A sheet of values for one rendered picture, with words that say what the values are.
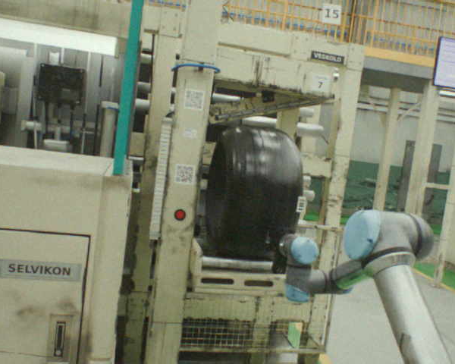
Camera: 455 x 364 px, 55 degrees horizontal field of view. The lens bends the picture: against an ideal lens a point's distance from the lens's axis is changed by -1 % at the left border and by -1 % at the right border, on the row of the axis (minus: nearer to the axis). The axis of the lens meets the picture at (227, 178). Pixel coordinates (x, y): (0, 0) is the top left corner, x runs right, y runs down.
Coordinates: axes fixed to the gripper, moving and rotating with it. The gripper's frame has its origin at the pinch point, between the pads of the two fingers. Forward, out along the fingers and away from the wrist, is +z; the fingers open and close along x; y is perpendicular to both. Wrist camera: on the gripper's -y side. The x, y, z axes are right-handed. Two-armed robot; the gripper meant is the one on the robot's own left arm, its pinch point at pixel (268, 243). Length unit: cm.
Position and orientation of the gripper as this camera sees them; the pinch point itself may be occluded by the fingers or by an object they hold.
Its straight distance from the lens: 165.9
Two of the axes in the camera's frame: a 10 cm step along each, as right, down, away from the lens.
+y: 1.0, -9.9, 0.5
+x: -9.7, -1.1, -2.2
